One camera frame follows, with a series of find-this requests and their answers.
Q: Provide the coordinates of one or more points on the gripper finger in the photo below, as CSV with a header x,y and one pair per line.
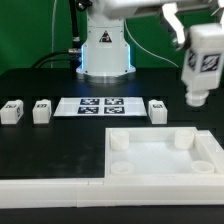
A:
x,y
219,14
169,11

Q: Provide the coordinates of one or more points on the white square tabletop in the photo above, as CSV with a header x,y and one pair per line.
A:
x,y
135,152

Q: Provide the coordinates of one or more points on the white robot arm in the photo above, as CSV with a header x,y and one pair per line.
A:
x,y
106,54

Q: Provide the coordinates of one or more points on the tag sheet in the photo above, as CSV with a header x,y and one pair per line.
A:
x,y
100,106

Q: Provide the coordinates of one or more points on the white front fence wall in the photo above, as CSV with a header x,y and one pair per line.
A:
x,y
153,190

